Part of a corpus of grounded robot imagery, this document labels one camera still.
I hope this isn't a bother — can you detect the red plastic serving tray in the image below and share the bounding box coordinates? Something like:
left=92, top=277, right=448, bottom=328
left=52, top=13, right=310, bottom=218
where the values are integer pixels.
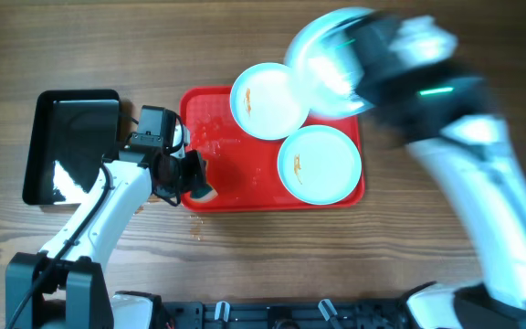
left=180, top=87, right=365, bottom=212

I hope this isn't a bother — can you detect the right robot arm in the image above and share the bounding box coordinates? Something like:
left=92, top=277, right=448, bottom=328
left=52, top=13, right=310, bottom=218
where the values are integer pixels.
left=344, top=13, right=526, bottom=328

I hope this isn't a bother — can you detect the light blue plate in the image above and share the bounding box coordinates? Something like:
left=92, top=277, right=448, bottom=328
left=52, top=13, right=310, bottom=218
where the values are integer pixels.
left=284, top=6, right=374, bottom=120
left=277, top=125, right=362, bottom=206
left=229, top=62, right=310, bottom=141

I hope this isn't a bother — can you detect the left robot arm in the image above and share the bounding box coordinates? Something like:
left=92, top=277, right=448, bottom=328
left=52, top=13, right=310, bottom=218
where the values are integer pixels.
left=5, top=148, right=205, bottom=328

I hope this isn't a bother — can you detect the green and orange sponge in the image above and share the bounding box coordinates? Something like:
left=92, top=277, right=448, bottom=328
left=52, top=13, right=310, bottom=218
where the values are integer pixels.
left=190, top=183, right=218, bottom=203

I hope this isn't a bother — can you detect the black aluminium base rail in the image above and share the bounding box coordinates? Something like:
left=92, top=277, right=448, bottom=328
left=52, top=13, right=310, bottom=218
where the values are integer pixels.
left=163, top=299, right=411, bottom=329

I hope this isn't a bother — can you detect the black rectangular water tray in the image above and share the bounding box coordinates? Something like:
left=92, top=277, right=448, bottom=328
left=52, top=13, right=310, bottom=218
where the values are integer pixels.
left=22, top=90, right=120, bottom=206

